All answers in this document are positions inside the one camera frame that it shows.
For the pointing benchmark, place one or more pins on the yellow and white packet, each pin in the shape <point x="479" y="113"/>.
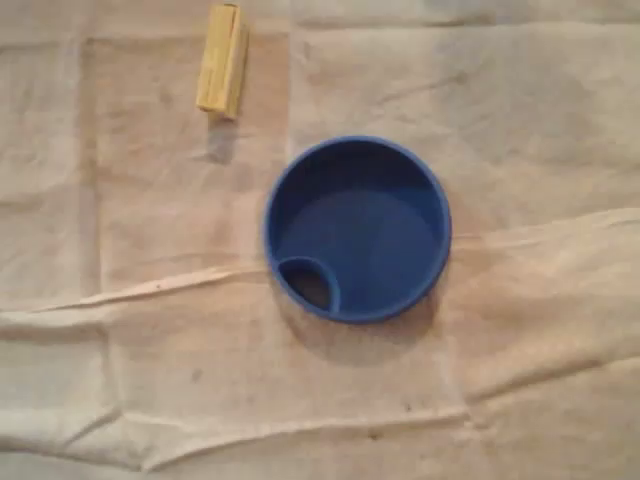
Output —
<point x="220" y="60"/>

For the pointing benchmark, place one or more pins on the blue bowl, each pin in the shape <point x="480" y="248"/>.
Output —
<point x="370" y="235"/>

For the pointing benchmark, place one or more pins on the white wrinkled cloth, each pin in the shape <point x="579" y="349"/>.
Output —
<point x="525" y="125"/>

